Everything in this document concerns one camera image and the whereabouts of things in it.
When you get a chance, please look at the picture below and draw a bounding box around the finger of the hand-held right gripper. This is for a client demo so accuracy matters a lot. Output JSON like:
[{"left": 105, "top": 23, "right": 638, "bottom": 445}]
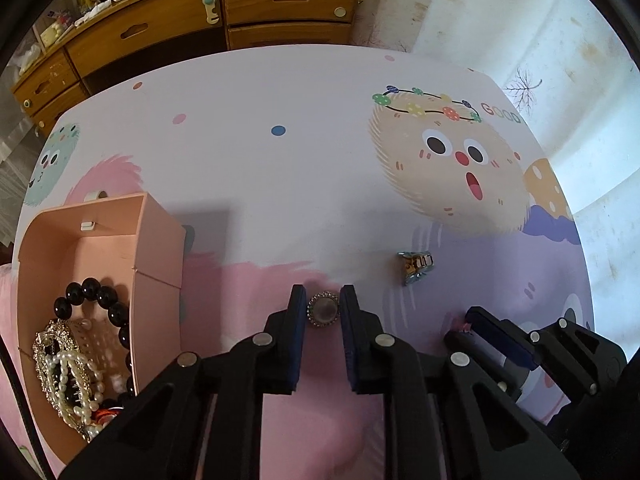
[
  {"left": 444, "top": 306, "right": 541, "bottom": 396},
  {"left": 529, "top": 318, "right": 627, "bottom": 397}
]

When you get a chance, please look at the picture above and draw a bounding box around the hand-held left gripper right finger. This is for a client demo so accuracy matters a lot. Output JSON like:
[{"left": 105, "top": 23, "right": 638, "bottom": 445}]
[{"left": 341, "top": 285, "right": 581, "bottom": 480}]

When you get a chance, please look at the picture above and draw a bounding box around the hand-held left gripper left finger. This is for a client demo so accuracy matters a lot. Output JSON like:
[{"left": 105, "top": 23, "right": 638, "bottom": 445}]
[{"left": 60, "top": 285, "right": 307, "bottom": 480}]

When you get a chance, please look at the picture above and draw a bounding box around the round pearl brooch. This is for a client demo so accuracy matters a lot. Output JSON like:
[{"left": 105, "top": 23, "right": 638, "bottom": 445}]
[{"left": 306, "top": 292, "right": 342, "bottom": 330}]

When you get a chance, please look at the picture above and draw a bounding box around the pink plastic box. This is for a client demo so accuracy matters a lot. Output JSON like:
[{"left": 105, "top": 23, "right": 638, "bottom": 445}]
[{"left": 11, "top": 192, "right": 187, "bottom": 450}]

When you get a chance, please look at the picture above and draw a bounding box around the black bead bracelet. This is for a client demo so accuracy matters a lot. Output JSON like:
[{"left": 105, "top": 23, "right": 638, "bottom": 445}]
[{"left": 52, "top": 277, "right": 139, "bottom": 402}]

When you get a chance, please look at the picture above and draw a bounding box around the long pearl necklace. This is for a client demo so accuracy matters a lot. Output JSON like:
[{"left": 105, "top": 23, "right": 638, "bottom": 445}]
[{"left": 46, "top": 350, "right": 110, "bottom": 443}]

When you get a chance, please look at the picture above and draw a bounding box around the gold leaf hair ornament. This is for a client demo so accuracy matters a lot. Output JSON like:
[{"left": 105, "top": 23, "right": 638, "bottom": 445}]
[{"left": 32, "top": 319, "right": 107, "bottom": 431}]

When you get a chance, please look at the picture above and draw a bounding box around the small silver hair clip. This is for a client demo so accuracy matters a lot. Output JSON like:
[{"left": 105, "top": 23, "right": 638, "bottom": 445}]
[{"left": 397, "top": 250, "right": 435, "bottom": 286}]

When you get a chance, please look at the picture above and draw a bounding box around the cartoon printed tablecloth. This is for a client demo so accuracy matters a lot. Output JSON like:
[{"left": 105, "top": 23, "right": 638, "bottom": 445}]
[{"left": 10, "top": 45, "right": 597, "bottom": 480}]

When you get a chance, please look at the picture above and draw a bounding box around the white flower curtain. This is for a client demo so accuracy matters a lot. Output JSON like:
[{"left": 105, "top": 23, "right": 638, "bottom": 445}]
[{"left": 350, "top": 0, "right": 640, "bottom": 241}]

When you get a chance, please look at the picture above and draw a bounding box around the wooden desk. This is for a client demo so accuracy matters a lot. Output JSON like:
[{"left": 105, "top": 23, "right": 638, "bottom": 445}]
[{"left": 10, "top": 0, "right": 369, "bottom": 137}]

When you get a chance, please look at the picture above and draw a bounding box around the clear plastic bag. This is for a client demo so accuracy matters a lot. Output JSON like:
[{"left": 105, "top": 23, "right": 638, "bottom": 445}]
[{"left": 12, "top": 42, "right": 43, "bottom": 76}]

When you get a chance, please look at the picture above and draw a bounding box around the yellow mug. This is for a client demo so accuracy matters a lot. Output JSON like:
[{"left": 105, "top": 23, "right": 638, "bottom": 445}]
[{"left": 39, "top": 17, "right": 70, "bottom": 47}]

